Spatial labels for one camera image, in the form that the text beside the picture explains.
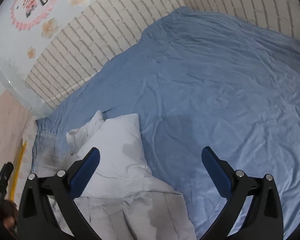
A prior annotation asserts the yellow tape strip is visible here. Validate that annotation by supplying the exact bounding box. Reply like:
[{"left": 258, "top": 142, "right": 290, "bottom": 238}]
[{"left": 8, "top": 141, "right": 27, "bottom": 201}]

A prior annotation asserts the floral mattress side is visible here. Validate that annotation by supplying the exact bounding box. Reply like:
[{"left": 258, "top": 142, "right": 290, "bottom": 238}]
[{"left": 7, "top": 116, "right": 37, "bottom": 207}]

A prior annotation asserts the blue bed sheet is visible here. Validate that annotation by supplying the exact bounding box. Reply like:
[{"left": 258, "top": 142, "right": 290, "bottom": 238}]
[{"left": 32, "top": 7, "right": 300, "bottom": 237}]

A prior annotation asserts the person's left hand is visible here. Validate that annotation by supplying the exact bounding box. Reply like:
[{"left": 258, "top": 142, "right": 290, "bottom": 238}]
[{"left": 1, "top": 200, "right": 18, "bottom": 236}]

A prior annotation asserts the light grey large jacket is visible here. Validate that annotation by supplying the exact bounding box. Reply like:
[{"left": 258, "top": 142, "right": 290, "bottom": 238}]
[{"left": 46, "top": 110, "right": 198, "bottom": 240}]

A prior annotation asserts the couple heart wall sticker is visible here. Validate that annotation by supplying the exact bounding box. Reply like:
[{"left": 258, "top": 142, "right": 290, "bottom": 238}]
[{"left": 11, "top": 0, "right": 58, "bottom": 31}]

